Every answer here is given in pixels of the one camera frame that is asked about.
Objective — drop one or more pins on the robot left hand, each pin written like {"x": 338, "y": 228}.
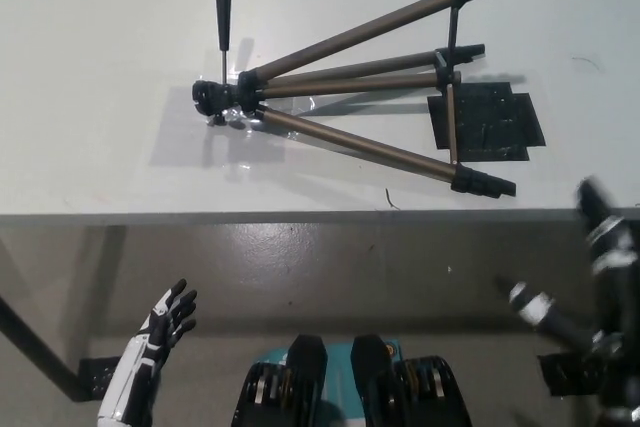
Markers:
{"x": 167, "y": 322}

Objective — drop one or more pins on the dark table leg brace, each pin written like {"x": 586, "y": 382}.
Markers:
{"x": 35, "y": 342}

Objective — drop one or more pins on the black tape patch on floor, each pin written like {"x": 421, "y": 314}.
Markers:
{"x": 97, "y": 377}
{"x": 565, "y": 374}

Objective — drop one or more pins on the clear tape patch on table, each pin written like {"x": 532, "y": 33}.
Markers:
{"x": 200, "y": 132}

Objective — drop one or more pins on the black tape patch on table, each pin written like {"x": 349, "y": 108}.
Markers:
{"x": 492, "y": 122}

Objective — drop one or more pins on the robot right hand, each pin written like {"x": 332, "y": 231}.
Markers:
{"x": 612, "y": 257}

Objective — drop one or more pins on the bronze and black camera tripod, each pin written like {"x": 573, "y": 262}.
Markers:
{"x": 350, "y": 72}

